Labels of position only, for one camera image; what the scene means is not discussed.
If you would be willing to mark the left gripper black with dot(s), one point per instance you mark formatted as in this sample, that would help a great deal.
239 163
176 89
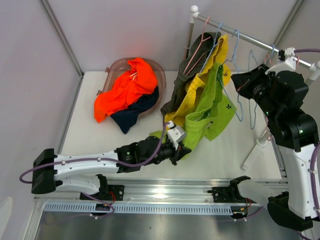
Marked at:
178 153

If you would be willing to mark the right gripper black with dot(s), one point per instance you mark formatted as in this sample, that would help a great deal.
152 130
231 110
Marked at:
244 82

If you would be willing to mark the lime green shorts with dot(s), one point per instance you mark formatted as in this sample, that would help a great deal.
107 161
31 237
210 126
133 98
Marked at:
214 110

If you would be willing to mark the navy blue shorts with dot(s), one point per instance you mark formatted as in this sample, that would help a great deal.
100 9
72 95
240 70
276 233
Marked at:
128 117

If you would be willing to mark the blue hanger yellow shorts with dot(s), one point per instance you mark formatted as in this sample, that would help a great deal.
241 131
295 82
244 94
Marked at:
212 47

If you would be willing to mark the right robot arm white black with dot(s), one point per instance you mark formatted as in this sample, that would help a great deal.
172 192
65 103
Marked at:
280 95

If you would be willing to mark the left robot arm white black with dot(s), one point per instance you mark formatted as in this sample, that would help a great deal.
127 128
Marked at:
87 174

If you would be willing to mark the pink hanger olive shorts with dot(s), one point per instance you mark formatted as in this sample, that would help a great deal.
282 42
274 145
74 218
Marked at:
202 40

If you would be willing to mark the olive grey shorts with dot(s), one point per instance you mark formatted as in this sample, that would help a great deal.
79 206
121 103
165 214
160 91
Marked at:
189 67

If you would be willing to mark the white metal clothes rack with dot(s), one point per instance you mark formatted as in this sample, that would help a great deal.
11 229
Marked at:
313 68

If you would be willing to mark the pink translucent plastic basin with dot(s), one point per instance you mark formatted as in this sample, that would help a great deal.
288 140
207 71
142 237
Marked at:
120 66

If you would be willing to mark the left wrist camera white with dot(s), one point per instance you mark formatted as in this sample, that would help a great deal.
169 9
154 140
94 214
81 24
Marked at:
175 133

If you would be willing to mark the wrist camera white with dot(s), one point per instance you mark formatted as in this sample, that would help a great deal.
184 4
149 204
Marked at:
288 61
175 133

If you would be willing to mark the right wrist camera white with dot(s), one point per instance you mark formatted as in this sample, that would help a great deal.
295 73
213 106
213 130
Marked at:
288 61

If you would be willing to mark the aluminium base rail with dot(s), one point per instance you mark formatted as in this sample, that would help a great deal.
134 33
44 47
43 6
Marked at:
147 197

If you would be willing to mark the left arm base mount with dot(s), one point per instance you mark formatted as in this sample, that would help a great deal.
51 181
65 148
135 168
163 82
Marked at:
110 192

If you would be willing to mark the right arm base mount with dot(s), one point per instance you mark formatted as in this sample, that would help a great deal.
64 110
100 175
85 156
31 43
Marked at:
223 194

